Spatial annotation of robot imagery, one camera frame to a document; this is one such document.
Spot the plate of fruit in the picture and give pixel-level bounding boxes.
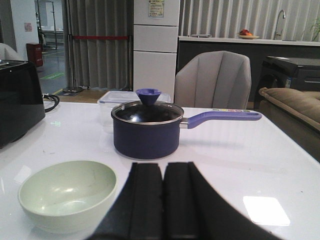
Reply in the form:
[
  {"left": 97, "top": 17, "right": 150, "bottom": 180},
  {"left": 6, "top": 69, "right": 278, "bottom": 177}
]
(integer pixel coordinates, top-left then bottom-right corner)
[{"left": 237, "top": 29, "right": 260, "bottom": 40}]

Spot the chrome faucet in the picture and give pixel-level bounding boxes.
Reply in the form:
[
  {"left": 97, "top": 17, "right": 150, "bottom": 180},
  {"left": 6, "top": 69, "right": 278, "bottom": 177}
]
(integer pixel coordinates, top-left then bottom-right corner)
[{"left": 272, "top": 9, "right": 286, "bottom": 40}]

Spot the white refrigerator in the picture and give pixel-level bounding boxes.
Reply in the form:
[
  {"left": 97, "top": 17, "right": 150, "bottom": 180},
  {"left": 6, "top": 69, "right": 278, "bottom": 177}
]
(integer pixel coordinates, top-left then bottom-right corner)
[{"left": 133, "top": 0, "right": 180, "bottom": 96}]

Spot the grey chair at left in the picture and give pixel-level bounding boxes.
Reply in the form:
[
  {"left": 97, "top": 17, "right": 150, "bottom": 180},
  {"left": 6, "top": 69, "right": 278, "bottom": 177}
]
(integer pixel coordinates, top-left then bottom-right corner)
[{"left": 0, "top": 43, "right": 20, "bottom": 61}]

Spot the dark kitchen counter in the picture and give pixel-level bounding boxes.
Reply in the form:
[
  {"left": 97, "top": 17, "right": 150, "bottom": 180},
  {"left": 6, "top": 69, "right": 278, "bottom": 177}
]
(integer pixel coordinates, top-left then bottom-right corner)
[{"left": 176, "top": 36, "right": 320, "bottom": 102}]

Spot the brown cushioned sofa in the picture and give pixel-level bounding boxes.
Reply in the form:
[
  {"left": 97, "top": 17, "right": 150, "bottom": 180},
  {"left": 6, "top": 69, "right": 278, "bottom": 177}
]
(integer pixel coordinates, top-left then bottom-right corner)
[{"left": 257, "top": 87, "right": 320, "bottom": 161}]

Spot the grey upholstered chair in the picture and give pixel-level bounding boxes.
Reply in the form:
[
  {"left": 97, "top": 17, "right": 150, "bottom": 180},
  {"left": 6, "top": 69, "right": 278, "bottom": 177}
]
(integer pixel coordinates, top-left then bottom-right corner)
[{"left": 174, "top": 50, "right": 252, "bottom": 110}]

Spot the red belt barrier stand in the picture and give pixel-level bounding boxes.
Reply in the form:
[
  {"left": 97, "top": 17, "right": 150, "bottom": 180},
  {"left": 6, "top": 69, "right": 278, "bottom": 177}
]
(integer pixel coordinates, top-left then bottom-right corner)
[{"left": 62, "top": 35, "right": 133, "bottom": 94}]

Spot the clear plastic food container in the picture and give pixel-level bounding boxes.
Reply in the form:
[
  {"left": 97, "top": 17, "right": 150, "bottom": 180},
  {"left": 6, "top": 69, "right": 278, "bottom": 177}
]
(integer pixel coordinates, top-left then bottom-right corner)
[{"left": 97, "top": 90, "right": 171, "bottom": 135}]

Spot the red bin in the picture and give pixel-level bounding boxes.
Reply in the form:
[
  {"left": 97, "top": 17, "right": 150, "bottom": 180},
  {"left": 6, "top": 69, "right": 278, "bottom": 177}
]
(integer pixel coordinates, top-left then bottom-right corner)
[{"left": 26, "top": 42, "right": 43, "bottom": 67}]

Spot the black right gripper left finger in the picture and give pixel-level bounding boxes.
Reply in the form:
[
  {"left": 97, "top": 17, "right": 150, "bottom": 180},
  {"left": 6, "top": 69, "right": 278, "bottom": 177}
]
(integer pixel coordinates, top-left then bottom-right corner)
[{"left": 92, "top": 162, "right": 163, "bottom": 240}]

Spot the grey curtain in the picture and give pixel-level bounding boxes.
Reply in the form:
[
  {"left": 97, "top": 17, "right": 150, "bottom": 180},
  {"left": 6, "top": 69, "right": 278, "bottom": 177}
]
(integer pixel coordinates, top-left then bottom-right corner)
[{"left": 61, "top": 0, "right": 134, "bottom": 90}]

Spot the green bowl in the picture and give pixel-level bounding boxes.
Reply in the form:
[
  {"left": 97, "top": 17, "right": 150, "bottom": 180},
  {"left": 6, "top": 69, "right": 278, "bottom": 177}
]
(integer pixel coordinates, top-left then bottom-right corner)
[{"left": 17, "top": 160, "right": 118, "bottom": 234}]

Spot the blue saucepan with handle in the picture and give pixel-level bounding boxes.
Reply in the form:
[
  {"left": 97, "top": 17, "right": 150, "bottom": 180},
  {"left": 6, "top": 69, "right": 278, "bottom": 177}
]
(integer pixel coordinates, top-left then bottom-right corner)
[{"left": 113, "top": 111, "right": 262, "bottom": 160}]

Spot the black toaster power cable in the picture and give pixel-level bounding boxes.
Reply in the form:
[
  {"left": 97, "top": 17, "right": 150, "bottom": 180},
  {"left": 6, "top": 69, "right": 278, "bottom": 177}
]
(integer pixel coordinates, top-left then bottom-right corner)
[{"left": 41, "top": 93, "right": 61, "bottom": 113}]

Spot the black and chrome toaster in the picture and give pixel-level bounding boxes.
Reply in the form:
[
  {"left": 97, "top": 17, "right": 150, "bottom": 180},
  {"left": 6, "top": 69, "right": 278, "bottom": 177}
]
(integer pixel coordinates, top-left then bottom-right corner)
[{"left": 0, "top": 60, "right": 45, "bottom": 148}]

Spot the glass lid with blue knob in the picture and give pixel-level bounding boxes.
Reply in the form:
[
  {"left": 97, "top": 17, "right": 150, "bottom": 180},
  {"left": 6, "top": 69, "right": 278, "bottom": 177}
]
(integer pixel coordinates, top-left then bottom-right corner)
[{"left": 111, "top": 88, "right": 184, "bottom": 125}]

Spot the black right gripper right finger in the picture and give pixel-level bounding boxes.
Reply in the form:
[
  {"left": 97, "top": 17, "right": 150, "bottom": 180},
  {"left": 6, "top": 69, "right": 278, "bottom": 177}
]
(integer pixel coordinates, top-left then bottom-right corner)
[{"left": 164, "top": 162, "right": 275, "bottom": 240}]

